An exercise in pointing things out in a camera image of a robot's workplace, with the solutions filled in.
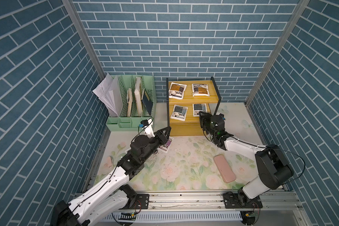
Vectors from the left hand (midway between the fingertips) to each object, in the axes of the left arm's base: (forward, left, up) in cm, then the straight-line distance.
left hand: (174, 129), depth 69 cm
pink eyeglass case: (-9, -31, -27) cm, 42 cm away
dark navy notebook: (+39, +21, -19) cm, 48 cm away
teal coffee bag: (+20, -3, -11) cm, 23 cm away
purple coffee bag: (+5, +6, -29) cm, 30 cm away
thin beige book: (+32, +31, -9) cm, 46 cm away
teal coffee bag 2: (+25, -15, -11) cm, 31 cm away
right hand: (+18, -15, -8) cm, 25 cm away
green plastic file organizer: (+21, +37, -24) cm, 49 cm away
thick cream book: (+31, +25, -7) cm, 40 cm away
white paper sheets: (+29, +41, -1) cm, 50 cm away
